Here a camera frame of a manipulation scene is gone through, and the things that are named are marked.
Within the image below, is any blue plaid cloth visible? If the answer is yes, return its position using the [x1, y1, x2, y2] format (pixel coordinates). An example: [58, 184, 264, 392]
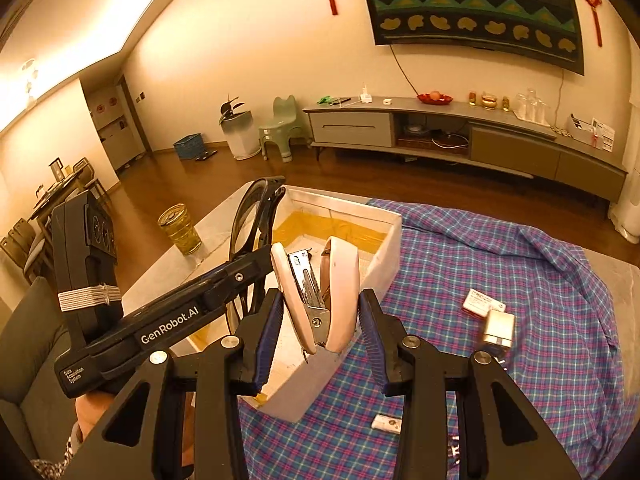
[237, 199, 623, 480]

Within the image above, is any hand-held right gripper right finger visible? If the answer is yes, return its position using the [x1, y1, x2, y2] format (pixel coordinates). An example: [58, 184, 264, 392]
[357, 287, 583, 480]

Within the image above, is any white staples box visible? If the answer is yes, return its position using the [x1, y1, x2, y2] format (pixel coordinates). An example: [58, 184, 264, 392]
[461, 289, 507, 317]

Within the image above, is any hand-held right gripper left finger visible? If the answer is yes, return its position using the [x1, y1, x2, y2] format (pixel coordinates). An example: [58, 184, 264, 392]
[65, 287, 286, 480]

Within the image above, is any white desk organizer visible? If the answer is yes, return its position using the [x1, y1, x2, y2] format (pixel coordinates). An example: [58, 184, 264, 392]
[570, 114, 617, 151]

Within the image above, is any dining table with chairs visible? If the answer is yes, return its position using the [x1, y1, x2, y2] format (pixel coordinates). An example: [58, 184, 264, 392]
[0, 157, 113, 286]

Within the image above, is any white cardboard box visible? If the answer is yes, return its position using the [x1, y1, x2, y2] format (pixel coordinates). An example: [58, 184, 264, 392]
[187, 185, 403, 423]

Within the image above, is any grey sofa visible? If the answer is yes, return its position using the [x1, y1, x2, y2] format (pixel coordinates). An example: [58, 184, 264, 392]
[0, 275, 86, 480]

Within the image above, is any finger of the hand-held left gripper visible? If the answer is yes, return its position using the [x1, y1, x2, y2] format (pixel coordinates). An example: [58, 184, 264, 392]
[209, 244, 275, 309]

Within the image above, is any cluster of clear glass cups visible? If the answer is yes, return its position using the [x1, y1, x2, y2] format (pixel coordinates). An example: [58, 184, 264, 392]
[515, 89, 548, 123]

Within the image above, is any grey television cabinet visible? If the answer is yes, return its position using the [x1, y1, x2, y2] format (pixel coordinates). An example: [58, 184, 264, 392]
[302, 95, 628, 206]

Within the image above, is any person's left forearm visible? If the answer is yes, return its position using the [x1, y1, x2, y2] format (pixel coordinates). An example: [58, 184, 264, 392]
[74, 394, 118, 443]

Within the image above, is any television cable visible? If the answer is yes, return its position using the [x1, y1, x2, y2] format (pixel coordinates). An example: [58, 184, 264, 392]
[390, 45, 426, 98]

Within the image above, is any shiny metal box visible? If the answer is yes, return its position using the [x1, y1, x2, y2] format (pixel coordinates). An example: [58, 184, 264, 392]
[481, 308, 517, 348]

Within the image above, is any hallway cabinet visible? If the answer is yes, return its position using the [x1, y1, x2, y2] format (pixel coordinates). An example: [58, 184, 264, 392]
[82, 77, 151, 171]

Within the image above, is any green plastic child chair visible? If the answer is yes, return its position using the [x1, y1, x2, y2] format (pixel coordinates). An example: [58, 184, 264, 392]
[258, 95, 307, 162]

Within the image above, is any dark leafy plant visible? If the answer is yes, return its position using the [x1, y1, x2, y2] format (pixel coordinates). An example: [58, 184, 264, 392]
[218, 94, 246, 126]

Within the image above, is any blue plastic basket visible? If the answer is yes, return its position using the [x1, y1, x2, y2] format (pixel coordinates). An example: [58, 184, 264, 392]
[173, 133, 205, 161]

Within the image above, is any pink stapler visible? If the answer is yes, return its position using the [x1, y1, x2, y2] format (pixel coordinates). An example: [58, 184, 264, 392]
[270, 235, 362, 363]

